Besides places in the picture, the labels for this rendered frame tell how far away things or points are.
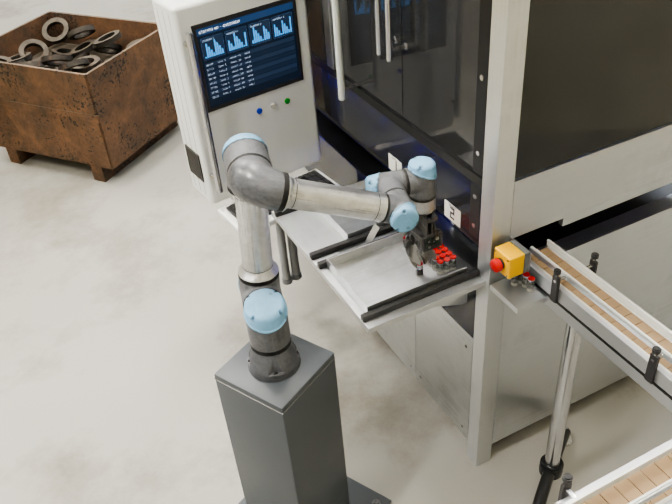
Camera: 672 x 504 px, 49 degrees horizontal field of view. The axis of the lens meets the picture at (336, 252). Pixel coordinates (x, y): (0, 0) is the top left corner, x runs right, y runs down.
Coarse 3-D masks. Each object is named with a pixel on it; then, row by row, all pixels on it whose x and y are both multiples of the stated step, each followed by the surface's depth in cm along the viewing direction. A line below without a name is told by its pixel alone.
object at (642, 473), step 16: (656, 448) 163; (640, 464) 156; (656, 464) 160; (608, 480) 154; (624, 480) 158; (640, 480) 158; (656, 480) 157; (560, 496) 155; (576, 496) 151; (592, 496) 153; (608, 496) 155; (624, 496) 155; (640, 496) 150; (656, 496) 152
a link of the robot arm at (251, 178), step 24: (240, 168) 176; (264, 168) 176; (240, 192) 177; (264, 192) 175; (288, 192) 176; (312, 192) 179; (336, 192) 182; (360, 192) 185; (360, 216) 186; (384, 216) 187; (408, 216) 186
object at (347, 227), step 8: (352, 184) 262; (360, 184) 264; (328, 216) 249; (336, 216) 253; (336, 224) 245; (344, 224) 249; (352, 224) 249; (360, 224) 248; (368, 224) 248; (376, 224) 242; (384, 224) 244; (344, 232) 240; (352, 232) 239; (360, 232) 241
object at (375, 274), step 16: (384, 240) 236; (400, 240) 239; (336, 256) 230; (352, 256) 233; (368, 256) 234; (384, 256) 233; (400, 256) 233; (336, 272) 225; (352, 272) 228; (368, 272) 228; (384, 272) 227; (400, 272) 227; (432, 272) 225; (448, 272) 225; (352, 288) 217; (368, 288) 222; (384, 288) 221; (400, 288) 221; (416, 288) 216; (368, 304) 216; (384, 304) 213
